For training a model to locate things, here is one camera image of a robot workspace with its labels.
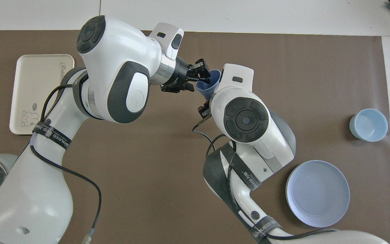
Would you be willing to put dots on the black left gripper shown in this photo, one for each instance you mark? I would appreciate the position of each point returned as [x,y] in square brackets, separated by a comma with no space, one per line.
[179,73]

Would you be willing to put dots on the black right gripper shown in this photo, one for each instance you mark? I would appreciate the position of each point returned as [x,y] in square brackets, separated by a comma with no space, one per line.
[205,112]

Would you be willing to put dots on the blue ribbed cup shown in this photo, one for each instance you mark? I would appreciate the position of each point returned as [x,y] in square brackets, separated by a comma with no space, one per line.
[208,88]

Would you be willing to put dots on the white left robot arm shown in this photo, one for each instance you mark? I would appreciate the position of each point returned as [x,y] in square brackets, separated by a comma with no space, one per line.
[113,57]

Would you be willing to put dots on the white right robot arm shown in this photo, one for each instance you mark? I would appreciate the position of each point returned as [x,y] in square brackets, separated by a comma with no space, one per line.
[245,118]

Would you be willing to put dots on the cream rabbit print tray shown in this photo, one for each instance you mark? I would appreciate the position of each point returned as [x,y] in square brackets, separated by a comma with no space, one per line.
[29,84]

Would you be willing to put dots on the brown paper table mat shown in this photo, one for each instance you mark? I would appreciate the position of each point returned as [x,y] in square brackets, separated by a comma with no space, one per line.
[154,152]

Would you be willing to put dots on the lavender blue plate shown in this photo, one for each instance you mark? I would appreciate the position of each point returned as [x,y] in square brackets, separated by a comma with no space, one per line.
[317,193]

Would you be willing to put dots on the light blue bowl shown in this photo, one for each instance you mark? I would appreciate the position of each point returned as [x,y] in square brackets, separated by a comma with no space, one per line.
[369,125]

